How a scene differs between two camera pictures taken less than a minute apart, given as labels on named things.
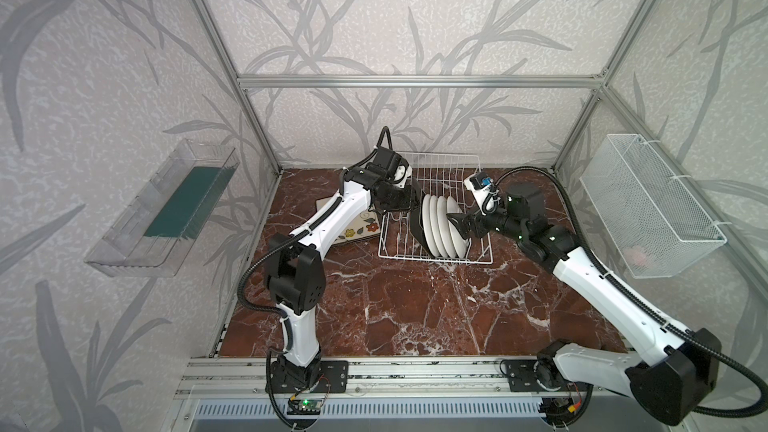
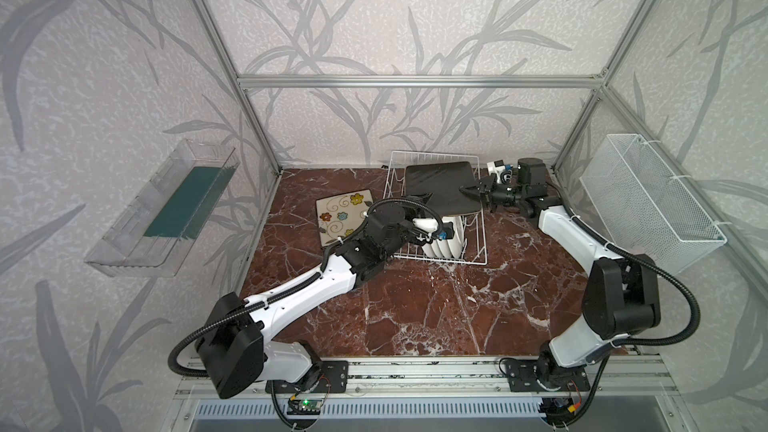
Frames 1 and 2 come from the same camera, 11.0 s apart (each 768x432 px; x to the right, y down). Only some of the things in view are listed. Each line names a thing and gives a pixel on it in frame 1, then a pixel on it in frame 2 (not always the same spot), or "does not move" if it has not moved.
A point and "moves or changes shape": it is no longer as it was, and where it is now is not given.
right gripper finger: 465,228 → 483,198
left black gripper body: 399,198 → 417,230
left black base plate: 327,376 does not move
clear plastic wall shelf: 162,225 does not move
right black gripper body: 474,223 → 491,192
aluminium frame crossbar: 511,82 does not move
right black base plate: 522,378 does not move
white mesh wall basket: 656,226 does not move
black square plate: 417,220 moves or changes shape
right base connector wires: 559,410 does not move
